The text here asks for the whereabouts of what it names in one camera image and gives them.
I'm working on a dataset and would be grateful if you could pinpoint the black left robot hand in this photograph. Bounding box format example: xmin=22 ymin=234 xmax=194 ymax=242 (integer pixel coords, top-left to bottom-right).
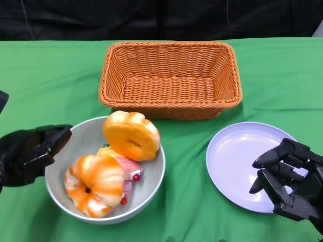
xmin=0 ymin=125 xmax=74 ymax=189

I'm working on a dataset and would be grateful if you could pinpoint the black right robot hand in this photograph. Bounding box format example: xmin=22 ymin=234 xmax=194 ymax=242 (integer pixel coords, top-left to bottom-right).
xmin=248 ymin=138 xmax=323 ymax=235

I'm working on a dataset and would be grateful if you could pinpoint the pale green round bowl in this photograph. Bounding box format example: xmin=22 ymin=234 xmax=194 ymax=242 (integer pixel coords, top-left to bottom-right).
xmin=44 ymin=115 xmax=167 ymax=225

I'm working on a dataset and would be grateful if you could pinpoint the orange white striped ring bread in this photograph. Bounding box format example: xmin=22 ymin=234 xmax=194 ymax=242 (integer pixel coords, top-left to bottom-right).
xmin=64 ymin=154 xmax=125 ymax=218

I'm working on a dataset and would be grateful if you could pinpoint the deep orange ring bread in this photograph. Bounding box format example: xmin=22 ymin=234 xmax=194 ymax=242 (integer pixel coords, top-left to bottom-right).
xmin=102 ymin=110 xmax=161 ymax=162

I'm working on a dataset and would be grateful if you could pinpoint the lavender round plate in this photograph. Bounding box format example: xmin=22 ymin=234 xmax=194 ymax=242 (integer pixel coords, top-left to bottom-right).
xmin=205 ymin=122 xmax=309 ymax=214

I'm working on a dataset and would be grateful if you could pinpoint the yellow layered cake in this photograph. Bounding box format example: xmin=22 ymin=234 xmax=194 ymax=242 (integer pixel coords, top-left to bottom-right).
xmin=97 ymin=143 xmax=119 ymax=159

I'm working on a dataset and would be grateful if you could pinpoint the salmon pink cake slice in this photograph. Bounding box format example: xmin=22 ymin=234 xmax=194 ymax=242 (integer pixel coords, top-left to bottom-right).
xmin=115 ymin=156 xmax=145 ymax=182

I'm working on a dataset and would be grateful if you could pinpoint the orange wicker basket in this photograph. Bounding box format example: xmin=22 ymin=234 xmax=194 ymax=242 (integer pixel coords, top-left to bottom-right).
xmin=98 ymin=41 xmax=243 ymax=120

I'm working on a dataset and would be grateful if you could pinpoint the green tablecloth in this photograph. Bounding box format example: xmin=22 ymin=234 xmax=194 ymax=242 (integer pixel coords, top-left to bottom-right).
xmin=0 ymin=37 xmax=323 ymax=242

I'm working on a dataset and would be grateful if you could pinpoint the black backdrop curtain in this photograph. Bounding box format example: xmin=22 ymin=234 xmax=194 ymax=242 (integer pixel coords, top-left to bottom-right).
xmin=0 ymin=0 xmax=323 ymax=42

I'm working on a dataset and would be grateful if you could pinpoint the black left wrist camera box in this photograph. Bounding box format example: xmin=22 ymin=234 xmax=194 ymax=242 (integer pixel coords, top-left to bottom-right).
xmin=0 ymin=90 xmax=10 ymax=113

